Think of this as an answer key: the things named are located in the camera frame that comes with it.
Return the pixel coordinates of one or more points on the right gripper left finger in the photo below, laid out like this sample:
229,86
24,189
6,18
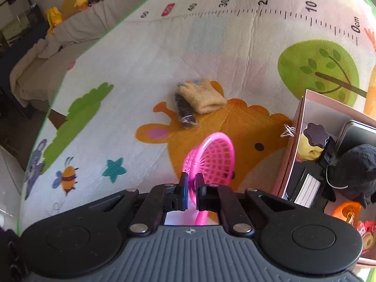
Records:
154,206

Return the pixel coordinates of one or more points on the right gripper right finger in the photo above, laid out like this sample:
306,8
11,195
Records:
223,201

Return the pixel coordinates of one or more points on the pink plastic strainer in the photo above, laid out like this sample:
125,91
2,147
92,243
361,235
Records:
215,159

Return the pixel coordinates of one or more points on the yellow pudding toy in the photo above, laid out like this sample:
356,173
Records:
312,142

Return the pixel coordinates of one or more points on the black plush toy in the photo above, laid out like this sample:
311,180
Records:
354,175

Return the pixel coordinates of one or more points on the dark wrapped snack pack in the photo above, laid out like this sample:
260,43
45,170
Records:
186,114

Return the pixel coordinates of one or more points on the beige knitted sock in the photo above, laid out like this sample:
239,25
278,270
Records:
202,96

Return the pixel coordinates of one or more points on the pink cardboard box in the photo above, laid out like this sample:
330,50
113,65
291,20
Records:
304,182

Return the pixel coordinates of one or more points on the colourful play mat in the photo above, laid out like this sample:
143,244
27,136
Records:
173,72

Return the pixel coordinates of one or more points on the grey sofa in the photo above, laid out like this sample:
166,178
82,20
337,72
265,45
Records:
34,75

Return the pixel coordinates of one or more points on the yellow plush toy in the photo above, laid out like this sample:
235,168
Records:
54,18

